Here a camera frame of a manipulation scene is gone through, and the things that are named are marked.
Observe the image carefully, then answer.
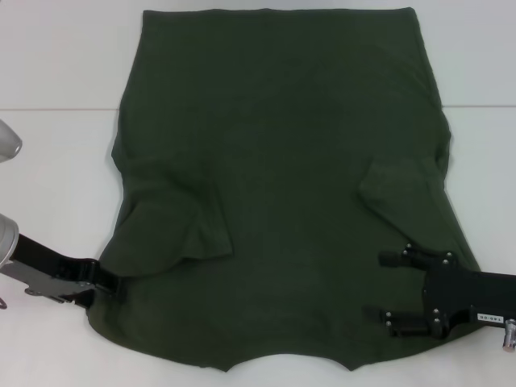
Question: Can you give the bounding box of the dark green t-shirt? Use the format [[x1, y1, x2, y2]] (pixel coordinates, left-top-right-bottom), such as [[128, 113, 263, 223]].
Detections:
[[86, 6, 485, 372]]

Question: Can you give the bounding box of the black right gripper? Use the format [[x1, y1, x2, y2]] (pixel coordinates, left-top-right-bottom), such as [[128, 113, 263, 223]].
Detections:
[[365, 243, 516, 338]]

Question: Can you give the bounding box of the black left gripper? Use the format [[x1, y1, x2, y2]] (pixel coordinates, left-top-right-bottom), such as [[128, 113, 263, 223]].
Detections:
[[14, 235, 122, 310]]

